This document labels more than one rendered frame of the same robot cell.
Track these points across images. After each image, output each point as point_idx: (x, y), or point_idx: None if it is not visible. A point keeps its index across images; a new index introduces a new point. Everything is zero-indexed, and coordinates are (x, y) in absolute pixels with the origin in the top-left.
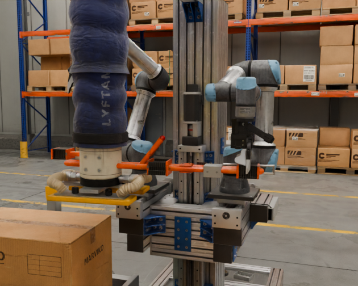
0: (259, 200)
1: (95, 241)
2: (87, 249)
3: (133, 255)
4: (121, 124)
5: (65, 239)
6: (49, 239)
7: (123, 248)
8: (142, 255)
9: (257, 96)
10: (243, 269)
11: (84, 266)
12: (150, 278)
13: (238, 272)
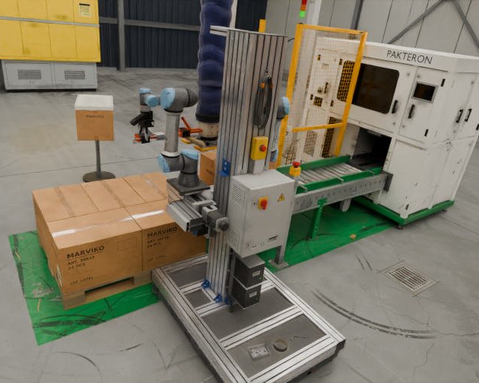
0: (186, 207)
1: (214, 169)
2: (208, 166)
3: (439, 373)
4: (197, 109)
5: (206, 153)
6: (210, 152)
7: (473, 378)
8: (439, 382)
9: (144, 101)
10: (274, 364)
11: (206, 172)
12: (360, 350)
13: (268, 354)
